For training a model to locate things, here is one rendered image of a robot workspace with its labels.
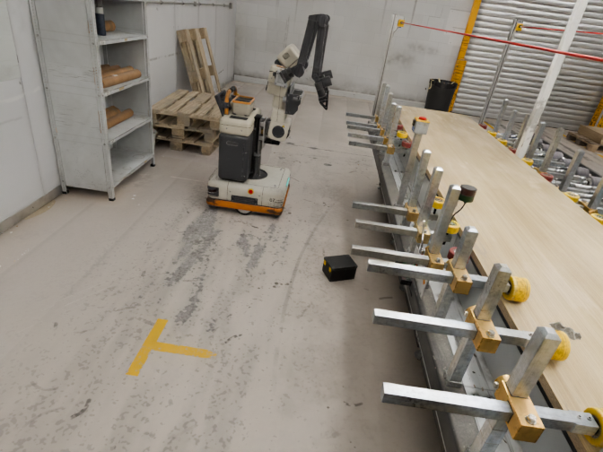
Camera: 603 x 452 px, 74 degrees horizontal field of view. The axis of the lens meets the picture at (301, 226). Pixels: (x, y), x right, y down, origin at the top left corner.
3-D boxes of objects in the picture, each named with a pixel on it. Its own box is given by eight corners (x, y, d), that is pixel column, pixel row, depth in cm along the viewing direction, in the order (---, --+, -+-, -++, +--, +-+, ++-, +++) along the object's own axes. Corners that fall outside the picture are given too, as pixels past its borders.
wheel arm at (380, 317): (372, 324, 109) (375, 314, 107) (371, 316, 112) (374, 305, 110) (554, 352, 108) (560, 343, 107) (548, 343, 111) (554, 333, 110)
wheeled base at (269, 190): (205, 206, 346) (205, 180, 334) (223, 179, 402) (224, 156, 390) (281, 218, 346) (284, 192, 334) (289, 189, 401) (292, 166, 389)
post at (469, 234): (426, 341, 148) (468, 229, 125) (424, 334, 151) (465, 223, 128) (435, 342, 148) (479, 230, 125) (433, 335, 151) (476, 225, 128)
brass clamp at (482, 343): (474, 351, 106) (480, 336, 104) (460, 317, 118) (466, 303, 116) (497, 354, 106) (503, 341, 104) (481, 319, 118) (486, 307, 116)
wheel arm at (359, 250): (350, 256, 158) (352, 247, 156) (350, 251, 161) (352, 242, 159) (459, 273, 158) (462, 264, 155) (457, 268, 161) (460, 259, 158)
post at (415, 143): (395, 208, 233) (415, 133, 212) (394, 204, 237) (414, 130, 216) (402, 209, 233) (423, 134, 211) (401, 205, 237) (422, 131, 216)
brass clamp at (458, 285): (450, 292, 128) (455, 280, 126) (441, 268, 140) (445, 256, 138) (469, 295, 128) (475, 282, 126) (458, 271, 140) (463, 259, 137)
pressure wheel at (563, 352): (552, 331, 106) (535, 325, 114) (548, 361, 105) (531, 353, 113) (574, 334, 106) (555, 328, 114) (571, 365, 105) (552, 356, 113)
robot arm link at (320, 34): (319, 14, 283) (318, 14, 273) (327, 15, 283) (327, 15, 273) (311, 78, 304) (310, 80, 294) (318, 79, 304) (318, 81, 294)
